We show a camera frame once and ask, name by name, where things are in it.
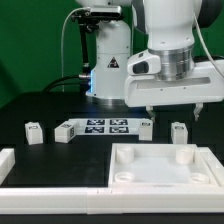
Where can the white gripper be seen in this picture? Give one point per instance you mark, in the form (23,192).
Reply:
(159,78)

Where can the white square table top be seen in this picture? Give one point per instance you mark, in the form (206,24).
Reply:
(160,165)

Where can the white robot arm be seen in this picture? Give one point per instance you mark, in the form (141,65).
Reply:
(156,25)

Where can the white base tag plate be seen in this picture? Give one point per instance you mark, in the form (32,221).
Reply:
(108,126)

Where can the white U-shaped obstacle fence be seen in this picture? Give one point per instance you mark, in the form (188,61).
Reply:
(107,200)

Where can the black camera on stand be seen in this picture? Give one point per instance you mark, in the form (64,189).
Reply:
(88,20)

